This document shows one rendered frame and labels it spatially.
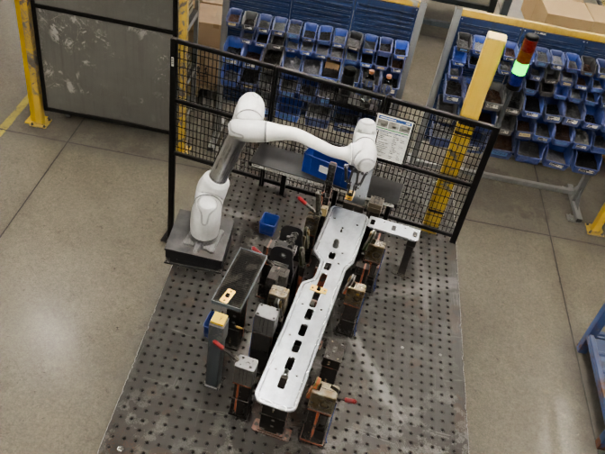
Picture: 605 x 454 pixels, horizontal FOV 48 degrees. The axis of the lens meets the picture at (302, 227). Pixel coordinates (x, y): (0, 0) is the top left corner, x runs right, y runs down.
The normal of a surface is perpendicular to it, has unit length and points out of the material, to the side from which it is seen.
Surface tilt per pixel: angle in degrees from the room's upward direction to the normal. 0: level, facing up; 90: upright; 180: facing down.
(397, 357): 0
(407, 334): 0
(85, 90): 92
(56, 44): 90
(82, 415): 0
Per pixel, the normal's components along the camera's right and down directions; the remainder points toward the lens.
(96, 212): 0.14, -0.74
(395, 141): -0.28, 0.61
